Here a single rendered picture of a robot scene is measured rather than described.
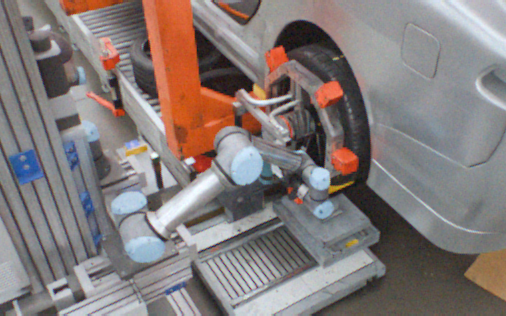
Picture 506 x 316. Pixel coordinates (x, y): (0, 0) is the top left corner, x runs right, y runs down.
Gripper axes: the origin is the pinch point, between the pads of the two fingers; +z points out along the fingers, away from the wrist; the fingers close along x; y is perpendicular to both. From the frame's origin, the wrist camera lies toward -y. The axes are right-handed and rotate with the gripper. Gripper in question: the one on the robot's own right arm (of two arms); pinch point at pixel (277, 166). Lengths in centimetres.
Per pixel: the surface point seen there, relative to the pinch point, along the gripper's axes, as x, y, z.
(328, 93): -21.3, 31.2, -4.2
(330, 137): -20.1, 12.8, -9.0
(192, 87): 9, 10, 60
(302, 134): -9.7, 15.3, -3.8
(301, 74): -23.6, 27.7, 18.1
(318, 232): -28, -60, 4
